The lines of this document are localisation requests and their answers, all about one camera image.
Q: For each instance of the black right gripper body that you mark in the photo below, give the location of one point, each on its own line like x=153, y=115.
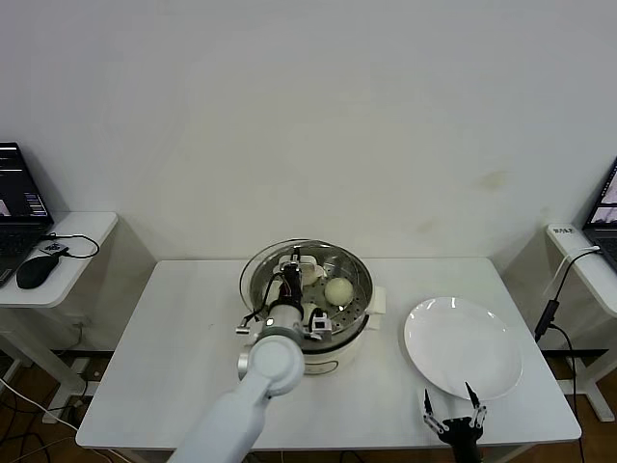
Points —
x=462, y=441

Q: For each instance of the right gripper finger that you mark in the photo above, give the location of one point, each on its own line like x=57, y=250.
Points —
x=477, y=407
x=431, y=415

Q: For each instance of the black laptop with dark screen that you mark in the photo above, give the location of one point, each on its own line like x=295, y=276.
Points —
x=19, y=193

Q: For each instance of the cream electric cooker base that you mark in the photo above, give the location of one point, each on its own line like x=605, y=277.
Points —
x=337, y=357

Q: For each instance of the white round plate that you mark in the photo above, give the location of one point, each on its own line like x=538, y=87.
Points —
x=463, y=347

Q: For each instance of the black laptop with pink images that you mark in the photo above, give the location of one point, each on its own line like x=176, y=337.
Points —
x=605, y=212

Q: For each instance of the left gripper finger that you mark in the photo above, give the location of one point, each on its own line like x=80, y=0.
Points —
x=296, y=255

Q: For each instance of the white printed label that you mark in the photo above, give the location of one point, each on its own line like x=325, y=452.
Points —
x=565, y=231

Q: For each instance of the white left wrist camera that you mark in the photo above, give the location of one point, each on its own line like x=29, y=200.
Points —
x=322, y=327

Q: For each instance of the white side table with mouse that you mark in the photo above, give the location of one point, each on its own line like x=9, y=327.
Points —
x=82, y=270

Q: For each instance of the stainless steel steamer basket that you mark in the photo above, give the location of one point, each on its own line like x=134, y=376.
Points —
x=349, y=316

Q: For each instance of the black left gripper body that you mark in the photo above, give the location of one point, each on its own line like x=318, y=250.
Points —
x=290, y=284

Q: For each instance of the white side table with label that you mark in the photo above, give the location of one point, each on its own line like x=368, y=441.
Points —
x=598, y=284

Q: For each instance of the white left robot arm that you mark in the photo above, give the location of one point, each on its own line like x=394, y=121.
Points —
x=275, y=362

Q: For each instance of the black computer mouse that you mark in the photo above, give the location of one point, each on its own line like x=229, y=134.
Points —
x=36, y=272

